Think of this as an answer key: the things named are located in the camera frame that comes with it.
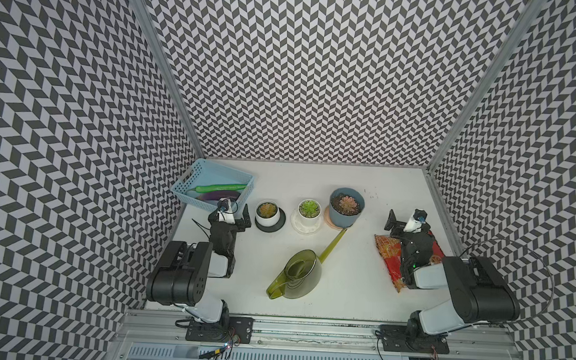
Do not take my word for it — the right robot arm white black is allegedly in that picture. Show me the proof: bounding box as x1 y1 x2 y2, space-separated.
384 209 520 348

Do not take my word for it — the green succulent white pot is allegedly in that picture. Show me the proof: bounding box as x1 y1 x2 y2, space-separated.
298 199 321 218

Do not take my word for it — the red cookie snack bag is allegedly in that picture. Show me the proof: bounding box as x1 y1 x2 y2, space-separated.
374 231 445 293

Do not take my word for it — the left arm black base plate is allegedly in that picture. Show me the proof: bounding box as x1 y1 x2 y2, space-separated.
185 316 254 344

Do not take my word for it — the aluminium front rail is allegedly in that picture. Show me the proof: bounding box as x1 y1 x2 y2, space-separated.
103 310 522 360

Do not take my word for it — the yellow succulent white pot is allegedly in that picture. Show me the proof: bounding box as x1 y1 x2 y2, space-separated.
255 201 281 228

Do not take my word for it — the white round saucer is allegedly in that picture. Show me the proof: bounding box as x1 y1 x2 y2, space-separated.
291 209 323 235

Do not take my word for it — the pink succulent blue pot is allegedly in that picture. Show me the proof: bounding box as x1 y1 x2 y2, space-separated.
328 187 365 229

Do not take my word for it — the green transparent watering can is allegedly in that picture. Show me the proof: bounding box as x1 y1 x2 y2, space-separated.
266 228 347 300

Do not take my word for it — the black round saucer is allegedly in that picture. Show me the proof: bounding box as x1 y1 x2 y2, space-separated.
254 208 286 233

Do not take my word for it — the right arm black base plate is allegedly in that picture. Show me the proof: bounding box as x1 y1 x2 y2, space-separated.
379 325 450 355

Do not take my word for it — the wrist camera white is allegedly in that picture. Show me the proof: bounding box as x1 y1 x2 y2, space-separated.
404 209 427 233
217 197 239 224

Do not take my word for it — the green toy chili pepper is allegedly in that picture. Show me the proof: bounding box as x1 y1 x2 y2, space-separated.
188 184 247 193

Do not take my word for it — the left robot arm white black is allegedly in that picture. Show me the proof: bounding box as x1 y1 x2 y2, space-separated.
145 206 251 338

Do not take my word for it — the terracotta round saucer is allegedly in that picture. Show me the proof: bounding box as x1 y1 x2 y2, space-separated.
324 206 342 230

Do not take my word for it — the purple toy eggplant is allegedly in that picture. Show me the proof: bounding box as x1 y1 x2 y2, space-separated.
196 190 240 202

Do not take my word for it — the light blue plastic basket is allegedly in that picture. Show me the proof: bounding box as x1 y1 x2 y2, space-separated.
171 159 255 216

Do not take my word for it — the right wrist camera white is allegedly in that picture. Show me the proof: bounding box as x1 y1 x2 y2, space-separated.
404 209 427 233

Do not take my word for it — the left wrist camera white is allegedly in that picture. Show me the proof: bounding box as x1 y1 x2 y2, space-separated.
217 197 239 224

